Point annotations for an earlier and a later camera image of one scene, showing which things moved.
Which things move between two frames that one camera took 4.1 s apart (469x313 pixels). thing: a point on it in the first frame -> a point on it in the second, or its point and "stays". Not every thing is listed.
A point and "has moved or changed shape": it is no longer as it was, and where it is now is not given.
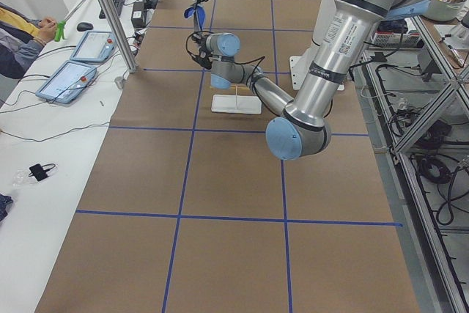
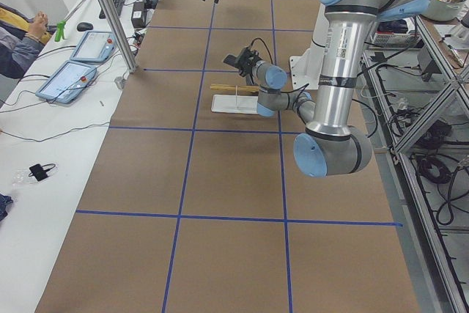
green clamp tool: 60,31 stays
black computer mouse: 83,26 stays
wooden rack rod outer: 232,89 stays
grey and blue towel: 201,14 has moved or changed shape
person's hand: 47,27 -> 38,28
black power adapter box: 138,20 stays
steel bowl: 446,2 stays
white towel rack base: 237,104 stays
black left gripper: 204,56 -> 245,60
